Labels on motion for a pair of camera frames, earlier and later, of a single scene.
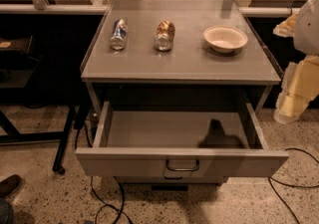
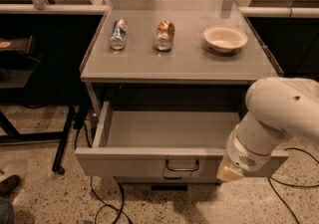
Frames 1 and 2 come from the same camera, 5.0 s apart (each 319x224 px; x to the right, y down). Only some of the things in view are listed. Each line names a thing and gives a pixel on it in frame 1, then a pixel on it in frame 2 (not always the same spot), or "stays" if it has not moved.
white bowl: [224, 38] stays
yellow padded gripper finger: [289, 108] → [227, 171]
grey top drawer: [219, 143] stays
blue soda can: [118, 39] stays
